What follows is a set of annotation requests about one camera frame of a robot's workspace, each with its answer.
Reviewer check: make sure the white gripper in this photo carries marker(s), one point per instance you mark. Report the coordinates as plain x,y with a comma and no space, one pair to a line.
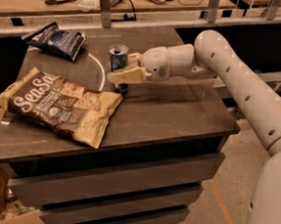
155,63

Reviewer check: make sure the redbull can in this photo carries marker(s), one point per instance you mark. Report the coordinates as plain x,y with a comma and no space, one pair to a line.
118,60

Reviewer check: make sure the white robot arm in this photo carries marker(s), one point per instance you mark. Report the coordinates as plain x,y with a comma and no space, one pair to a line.
212,54

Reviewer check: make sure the dark blue chip bag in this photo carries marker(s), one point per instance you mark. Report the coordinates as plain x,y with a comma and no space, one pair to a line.
50,38

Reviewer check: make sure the brown sea salt chip bag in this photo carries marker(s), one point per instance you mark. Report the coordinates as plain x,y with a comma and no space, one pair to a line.
65,107

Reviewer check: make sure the grey drawer cabinet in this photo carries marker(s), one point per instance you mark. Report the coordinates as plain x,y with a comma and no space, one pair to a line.
162,142

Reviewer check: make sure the metal railing post left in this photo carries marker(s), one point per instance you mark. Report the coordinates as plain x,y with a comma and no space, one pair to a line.
105,13

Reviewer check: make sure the metal railing post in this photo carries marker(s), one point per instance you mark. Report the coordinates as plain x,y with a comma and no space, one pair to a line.
105,13
212,11
272,9

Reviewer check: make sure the metal railing post middle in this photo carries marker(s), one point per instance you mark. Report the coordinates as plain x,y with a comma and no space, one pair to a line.
212,11

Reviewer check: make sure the metal railing post right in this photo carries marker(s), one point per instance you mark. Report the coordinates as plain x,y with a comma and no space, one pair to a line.
272,9

